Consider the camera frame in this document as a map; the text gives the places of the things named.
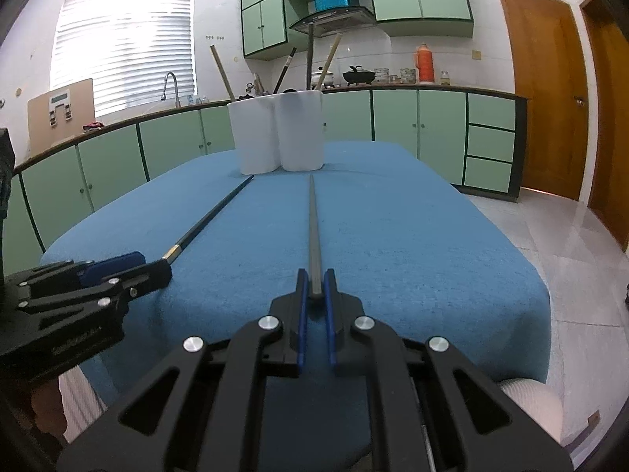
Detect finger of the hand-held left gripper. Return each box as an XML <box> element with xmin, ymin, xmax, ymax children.
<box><xmin>17</xmin><ymin>252</ymin><xmax>147</xmax><ymax>288</ymax></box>
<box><xmin>16</xmin><ymin>259</ymin><xmax>174</xmax><ymax>316</ymax></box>

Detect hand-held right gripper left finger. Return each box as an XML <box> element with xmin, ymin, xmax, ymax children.
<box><xmin>58</xmin><ymin>268</ymin><xmax>309</xmax><ymax>472</ymax></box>

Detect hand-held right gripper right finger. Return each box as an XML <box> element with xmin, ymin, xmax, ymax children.
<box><xmin>323</xmin><ymin>268</ymin><xmax>573</xmax><ymax>472</ymax></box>

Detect grey metal chopstick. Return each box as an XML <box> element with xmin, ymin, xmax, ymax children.
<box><xmin>305</xmin><ymin>22</ymin><xmax>315</xmax><ymax>91</ymax></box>
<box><xmin>307</xmin><ymin>173</ymin><xmax>325</xmax><ymax>301</ymax></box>

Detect black chopstick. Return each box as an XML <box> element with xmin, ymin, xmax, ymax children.
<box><xmin>272</xmin><ymin>47</ymin><xmax>298</xmax><ymax>94</ymax></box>
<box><xmin>164</xmin><ymin>174</ymin><xmax>255</xmax><ymax>262</ymax></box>

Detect white utensil holder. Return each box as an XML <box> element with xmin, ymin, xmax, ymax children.
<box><xmin>227</xmin><ymin>89</ymin><xmax>326</xmax><ymax>176</ymax></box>

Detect wooden chopstick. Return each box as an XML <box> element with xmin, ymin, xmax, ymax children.
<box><xmin>317</xmin><ymin>33</ymin><xmax>343</xmax><ymax>91</ymax></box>
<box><xmin>210</xmin><ymin>44</ymin><xmax>235</xmax><ymax>102</ymax></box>

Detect person's left hand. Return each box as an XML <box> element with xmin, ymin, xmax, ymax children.
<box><xmin>29</xmin><ymin>378</ymin><xmax>68</xmax><ymax>439</ymax></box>

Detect white ribbed stool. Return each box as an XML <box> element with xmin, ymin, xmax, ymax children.
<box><xmin>496</xmin><ymin>378</ymin><xmax>565</xmax><ymax>446</ymax></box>
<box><xmin>59</xmin><ymin>366</ymin><xmax>121</xmax><ymax>446</ymax></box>

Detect blue tablecloth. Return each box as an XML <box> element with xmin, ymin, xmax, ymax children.
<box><xmin>39</xmin><ymin>141</ymin><xmax>551</xmax><ymax>472</ymax></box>

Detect metal kitchen faucet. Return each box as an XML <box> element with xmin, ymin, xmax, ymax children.
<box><xmin>162</xmin><ymin>72</ymin><xmax>182</xmax><ymax>109</ymax></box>

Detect green base cabinets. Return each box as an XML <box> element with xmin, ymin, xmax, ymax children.
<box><xmin>0</xmin><ymin>83</ymin><xmax>532</xmax><ymax>276</ymax></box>

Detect white window blinds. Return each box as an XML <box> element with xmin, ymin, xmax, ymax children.
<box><xmin>50</xmin><ymin>0</ymin><xmax>196</xmax><ymax>109</ymax></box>

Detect white pot with lid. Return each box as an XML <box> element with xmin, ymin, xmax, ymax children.
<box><xmin>311</xmin><ymin>66</ymin><xmax>336</xmax><ymax>90</ymax></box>

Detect black wok with lid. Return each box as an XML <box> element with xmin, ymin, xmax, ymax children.
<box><xmin>342</xmin><ymin>65</ymin><xmax>377</xmax><ymax>85</ymax></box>

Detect orange thermos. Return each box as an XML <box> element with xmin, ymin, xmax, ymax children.
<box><xmin>415</xmin><ymin>42</ymin><xmax>436</xmax><ymax>85</ymax></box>

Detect range hood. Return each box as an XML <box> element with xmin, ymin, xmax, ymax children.
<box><xmin>289</xmin><ymin>6</ymin><xmax>378</xmax><ymax>37</ymax></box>

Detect wooden door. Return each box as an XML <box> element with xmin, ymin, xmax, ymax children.
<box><xmin>495</xmin><ymin>0</ymin><xmax>590</xmax><ymax>202</ymax></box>
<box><xmin>579</xmin><ymin>0</ymin><xmax>629</xmax><ymax>256</ymax></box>

